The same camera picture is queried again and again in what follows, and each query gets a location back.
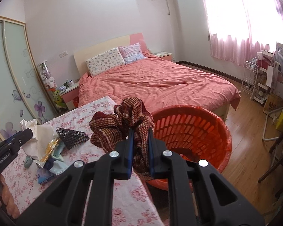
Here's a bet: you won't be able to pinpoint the cream and pink headboard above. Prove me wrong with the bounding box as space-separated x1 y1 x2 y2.
73 33 149 78

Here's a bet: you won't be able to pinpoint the hanging plush toys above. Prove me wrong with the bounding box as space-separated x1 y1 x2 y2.
37 61 58 92

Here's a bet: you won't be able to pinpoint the floral tablecloth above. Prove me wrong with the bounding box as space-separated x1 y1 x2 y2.
0 96 165 226

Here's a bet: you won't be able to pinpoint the brown paper bag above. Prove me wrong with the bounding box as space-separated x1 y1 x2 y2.
263 93 283 115

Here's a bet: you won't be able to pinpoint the gold foil wrapper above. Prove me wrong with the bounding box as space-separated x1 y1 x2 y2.
41 139 62 163

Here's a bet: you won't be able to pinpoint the striped brown knitted cloth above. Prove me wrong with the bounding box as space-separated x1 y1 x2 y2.
90 97 155 182

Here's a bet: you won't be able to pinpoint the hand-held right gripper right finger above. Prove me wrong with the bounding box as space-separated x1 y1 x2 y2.
148 129 266 226

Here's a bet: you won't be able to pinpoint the orange plastic basket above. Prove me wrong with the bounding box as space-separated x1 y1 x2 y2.
145 105 233 191

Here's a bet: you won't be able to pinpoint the black mesh piece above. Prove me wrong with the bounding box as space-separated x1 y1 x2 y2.
56 128 90 150

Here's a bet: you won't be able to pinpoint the pink and white nightstand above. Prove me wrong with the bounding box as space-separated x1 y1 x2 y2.
60 83 80 111
153 52 173 63

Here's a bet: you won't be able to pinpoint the light green sock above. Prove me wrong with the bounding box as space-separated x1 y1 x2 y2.
24 155 35 169
51 142 66 160

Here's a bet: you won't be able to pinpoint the light blue tissue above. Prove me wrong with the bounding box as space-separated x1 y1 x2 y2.
49 161 69 176

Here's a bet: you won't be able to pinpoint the white tube frame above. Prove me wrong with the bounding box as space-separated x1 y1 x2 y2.
261 109 283 142

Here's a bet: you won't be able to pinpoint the bed with coral duvet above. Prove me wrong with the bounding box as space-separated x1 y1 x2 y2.
78 53 241 120

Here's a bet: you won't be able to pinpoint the person's left hand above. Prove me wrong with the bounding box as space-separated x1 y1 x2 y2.
0 173 23 218

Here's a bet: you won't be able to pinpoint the pink curtain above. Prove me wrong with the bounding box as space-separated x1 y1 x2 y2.
197 0 283 67

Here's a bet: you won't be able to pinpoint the green plush toy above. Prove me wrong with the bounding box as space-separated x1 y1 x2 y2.
52 89 67 110

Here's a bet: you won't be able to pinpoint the floral print pillow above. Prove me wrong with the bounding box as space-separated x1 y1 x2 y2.
85 47 125 78

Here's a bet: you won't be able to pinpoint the air conditioner pipe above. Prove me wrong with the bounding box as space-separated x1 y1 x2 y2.
163 0 175 16

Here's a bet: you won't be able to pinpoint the light blue packet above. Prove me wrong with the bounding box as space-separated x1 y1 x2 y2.
36 168 56 185

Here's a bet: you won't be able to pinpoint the dark wooden chair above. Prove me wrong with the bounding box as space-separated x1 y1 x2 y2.
258 122 283 200

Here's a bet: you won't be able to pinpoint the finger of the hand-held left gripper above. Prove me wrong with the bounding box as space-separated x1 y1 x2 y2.
0 128 35 150

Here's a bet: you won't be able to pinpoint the dark blue cloth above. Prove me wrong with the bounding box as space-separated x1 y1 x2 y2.
44 158 60 173

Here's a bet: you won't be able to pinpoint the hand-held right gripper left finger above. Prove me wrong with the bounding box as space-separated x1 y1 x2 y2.
15 128 135 226

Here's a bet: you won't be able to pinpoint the white wire rack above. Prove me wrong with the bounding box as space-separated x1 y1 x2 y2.
241 61 258 100

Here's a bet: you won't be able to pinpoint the white shelf trolley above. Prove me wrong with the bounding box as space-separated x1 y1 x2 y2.
253 49 277 106

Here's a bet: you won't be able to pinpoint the striped frilled pillow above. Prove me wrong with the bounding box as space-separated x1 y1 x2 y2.
118 42 145 64

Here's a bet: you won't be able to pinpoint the wardrobe with flower doors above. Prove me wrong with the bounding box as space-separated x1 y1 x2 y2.
0 15 59 144

